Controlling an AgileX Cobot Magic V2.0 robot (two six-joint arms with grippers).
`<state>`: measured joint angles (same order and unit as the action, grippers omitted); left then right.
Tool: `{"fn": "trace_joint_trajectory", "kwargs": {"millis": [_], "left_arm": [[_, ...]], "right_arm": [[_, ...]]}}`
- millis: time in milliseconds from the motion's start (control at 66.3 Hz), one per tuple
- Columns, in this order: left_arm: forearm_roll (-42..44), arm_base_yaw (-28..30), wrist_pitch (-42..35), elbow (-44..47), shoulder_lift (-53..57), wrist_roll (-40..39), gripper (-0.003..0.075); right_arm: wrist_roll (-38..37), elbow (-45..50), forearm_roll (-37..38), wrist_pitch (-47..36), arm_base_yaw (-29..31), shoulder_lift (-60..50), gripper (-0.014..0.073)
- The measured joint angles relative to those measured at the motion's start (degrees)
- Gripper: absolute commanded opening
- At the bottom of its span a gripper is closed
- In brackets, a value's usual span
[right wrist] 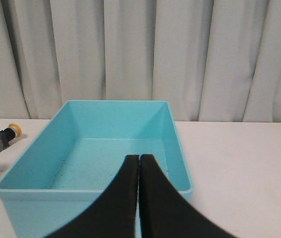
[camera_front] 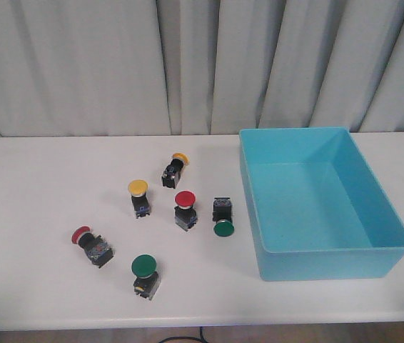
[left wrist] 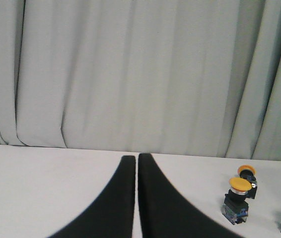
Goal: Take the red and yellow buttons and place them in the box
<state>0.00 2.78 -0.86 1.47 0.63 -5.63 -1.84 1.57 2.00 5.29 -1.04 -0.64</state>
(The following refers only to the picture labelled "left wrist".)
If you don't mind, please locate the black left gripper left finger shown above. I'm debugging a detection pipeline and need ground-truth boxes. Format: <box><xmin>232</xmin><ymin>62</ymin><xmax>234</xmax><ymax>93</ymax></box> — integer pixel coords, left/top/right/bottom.
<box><xmin>51</xmin><ymin>155</ymin><xmax>136</xmax><ymax>238</ymax></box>

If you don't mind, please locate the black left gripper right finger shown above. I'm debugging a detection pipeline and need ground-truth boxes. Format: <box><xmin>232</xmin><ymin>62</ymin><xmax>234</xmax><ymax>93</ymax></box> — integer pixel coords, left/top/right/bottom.
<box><xmin>138</xmin><ymin>153</ymin><xmax>239</xmax><ymax>238</ymax></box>

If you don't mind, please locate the yellow push button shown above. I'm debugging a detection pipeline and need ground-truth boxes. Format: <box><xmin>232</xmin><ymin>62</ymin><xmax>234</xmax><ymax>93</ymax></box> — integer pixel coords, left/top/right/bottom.
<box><xmin>237</xmin><ymin>165</ymin><xmax>258</xmax><ymax>199</ymax></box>
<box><xmin>221</xmin><ymin>177</ymin><xmax>252</xmax><ymax>225</ymax></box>

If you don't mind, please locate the white pleated curtain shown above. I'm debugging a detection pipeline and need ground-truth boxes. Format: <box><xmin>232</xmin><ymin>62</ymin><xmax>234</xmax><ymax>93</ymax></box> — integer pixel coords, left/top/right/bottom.
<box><xmin>0</xmin><ymin>0</ymin><xmax>281</xmax><ymax>160</ymax></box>

